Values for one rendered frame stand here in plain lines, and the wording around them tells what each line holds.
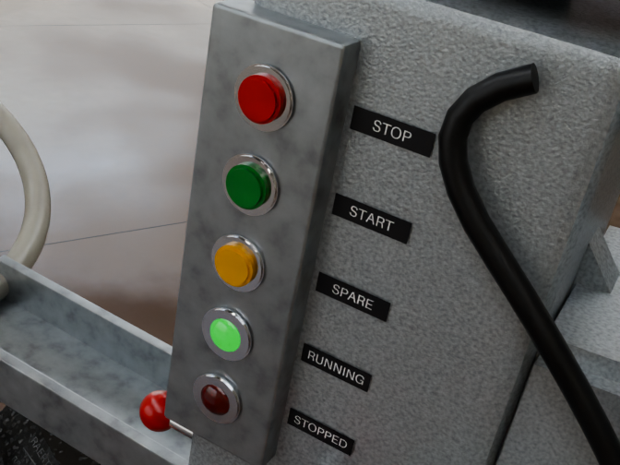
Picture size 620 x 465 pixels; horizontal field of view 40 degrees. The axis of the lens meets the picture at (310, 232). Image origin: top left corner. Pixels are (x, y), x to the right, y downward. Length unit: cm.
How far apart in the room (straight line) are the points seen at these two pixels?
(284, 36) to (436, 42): 8
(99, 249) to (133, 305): 37
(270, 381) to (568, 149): 23
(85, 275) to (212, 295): 248
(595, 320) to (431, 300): 10
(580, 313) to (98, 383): 50
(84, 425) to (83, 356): 13
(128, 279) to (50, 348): 210
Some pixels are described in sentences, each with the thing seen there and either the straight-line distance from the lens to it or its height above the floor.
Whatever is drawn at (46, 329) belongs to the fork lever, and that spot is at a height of 108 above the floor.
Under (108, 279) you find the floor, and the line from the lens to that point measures 297.
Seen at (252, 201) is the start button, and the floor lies 142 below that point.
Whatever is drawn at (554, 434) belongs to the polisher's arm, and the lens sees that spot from 49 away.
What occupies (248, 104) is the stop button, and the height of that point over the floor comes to 147.
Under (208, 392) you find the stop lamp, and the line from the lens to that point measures 54.
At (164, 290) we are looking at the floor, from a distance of 294.
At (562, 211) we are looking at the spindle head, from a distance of 42.
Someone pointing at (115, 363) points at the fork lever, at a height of 108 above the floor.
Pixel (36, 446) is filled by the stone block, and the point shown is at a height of 81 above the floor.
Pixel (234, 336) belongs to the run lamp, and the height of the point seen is 132.
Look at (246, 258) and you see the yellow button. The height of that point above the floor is 138.
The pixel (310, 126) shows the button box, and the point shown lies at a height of 147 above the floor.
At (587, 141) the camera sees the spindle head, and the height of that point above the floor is 150.
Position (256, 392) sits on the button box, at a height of 129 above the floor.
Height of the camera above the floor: 162
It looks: 28 degrees down
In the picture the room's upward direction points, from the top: 11 degrees clockwise
